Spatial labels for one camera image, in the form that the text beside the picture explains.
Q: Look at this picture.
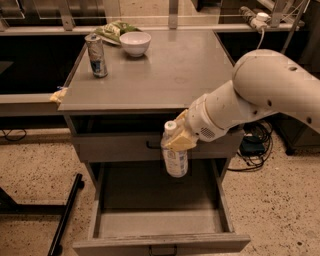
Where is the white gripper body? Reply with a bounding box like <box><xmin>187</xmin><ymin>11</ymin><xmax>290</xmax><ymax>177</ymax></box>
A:
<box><xmin>185</xmin><ymin>94</ymin><xmax>227</xmax><ymax>142</ymax></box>

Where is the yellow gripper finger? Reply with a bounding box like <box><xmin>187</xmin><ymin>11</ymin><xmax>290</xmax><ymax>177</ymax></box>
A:
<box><xmin>174</xmin><ymin>109</ymin><xmax>188</xmax><ymax>127</ymax></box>
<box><xmin>162</xmin><ymin>129</ymin><xmax>197</xmax><ymax>151</ymax></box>

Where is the blue plastic bottle white cap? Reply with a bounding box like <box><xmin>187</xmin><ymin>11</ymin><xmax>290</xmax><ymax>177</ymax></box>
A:
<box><xmin>161</xmin><ymin>121</ymin><xmax>188</xmax><ymax>178</ymax></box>

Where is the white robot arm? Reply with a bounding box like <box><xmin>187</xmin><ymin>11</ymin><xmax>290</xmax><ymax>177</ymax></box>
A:
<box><xmin>162</xmin><ymin>49</ymin><xmax>320</xmax><ymax>151</ymax></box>

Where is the closed top drawer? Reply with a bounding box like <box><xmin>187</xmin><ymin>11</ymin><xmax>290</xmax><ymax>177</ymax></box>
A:
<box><xmin>72</xmin><ymin>130</ymin><xmax>243</xmax><ymax>163</ymax></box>

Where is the grey drawer cabinet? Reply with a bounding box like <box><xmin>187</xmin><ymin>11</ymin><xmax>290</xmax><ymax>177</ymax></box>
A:
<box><xmin>58</xmin><ymin>29</ymin><xmax>257</xmax><ymax>256</ymax></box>

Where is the open middle drawer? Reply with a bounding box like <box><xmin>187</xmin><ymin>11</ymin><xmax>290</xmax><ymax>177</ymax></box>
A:
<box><xmin>73</xmin><ymin>160</ymin><xmax>250</xmax><ymax>256</ymax></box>

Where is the white ceramic bowl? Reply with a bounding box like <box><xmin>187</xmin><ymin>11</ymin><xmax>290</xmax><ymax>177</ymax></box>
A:
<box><xmin>120</xmin><ymin>32</ymin><xmax>151</xmax><ymax>57</ymax></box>

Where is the green snack bag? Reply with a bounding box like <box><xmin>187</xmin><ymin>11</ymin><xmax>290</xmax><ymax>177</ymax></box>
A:
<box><xmin>94</xmin><ymin>21</ymin><xmax>140</xmax><ymax>45</ymax></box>

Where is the silver blue drink can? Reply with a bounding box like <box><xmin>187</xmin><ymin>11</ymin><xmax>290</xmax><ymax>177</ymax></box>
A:
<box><xmin>85</xmin><ymin>34</ymin><xmax>108</xmax><ymax>78</ymax></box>

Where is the white power strip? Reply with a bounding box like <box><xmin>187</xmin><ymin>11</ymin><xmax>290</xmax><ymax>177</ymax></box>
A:
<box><xmin>239</xmin><ymin>6</ymin><xmax>270</xmax><ymax>32</ymax></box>

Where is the yellow sponge piece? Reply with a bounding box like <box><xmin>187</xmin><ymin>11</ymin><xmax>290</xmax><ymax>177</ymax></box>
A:
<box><xmin>50</xmin><ymin>87</ymin><xmax>68</xmax><ymax>104</ymax></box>

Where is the black floor stand bar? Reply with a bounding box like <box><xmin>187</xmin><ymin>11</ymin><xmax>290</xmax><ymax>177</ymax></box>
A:
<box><xmin>47</xmin><ymin>173</ymin><xmax>84</xmax><ymax>256</ymax></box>

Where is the white power cable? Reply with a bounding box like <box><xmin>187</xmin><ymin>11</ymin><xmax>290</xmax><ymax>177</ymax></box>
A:
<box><xmin>255</xmin><ymin>27</ymin><xmax>266</xmax><ymax>50</ymax></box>

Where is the grey side rail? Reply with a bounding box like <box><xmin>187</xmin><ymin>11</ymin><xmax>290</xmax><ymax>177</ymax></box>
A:
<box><xmin>0</xmin><ymin>93</ymin><xmax>60</xmax><ymax>117</ymax></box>

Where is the black cable on floor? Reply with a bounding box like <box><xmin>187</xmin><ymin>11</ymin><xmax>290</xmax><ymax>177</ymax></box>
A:
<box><xmin>0</xmin><ymin>128</ymin><xmax>28</xmax><ymax>142</ymax></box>

